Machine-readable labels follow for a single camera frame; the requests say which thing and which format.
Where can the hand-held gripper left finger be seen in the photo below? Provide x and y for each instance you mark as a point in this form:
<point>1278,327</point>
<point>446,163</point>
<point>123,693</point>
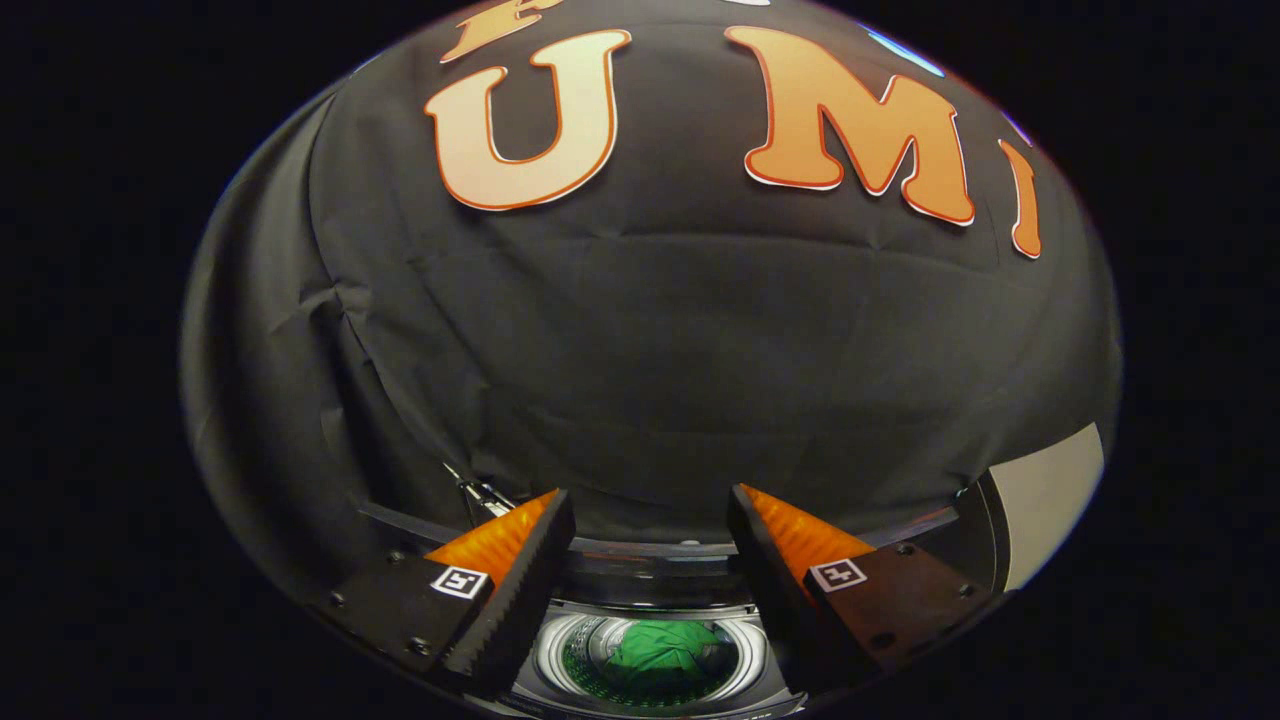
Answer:
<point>525,610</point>

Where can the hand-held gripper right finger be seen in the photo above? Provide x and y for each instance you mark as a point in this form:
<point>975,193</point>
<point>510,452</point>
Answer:
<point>770,600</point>

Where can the grey washing machine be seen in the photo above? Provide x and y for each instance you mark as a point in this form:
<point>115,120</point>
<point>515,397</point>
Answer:
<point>555,655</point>

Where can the green polo shirt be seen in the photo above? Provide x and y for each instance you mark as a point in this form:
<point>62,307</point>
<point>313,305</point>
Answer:
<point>660,655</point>

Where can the black backdrop cloth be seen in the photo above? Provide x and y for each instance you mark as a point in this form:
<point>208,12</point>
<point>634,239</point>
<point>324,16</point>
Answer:
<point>650,350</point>

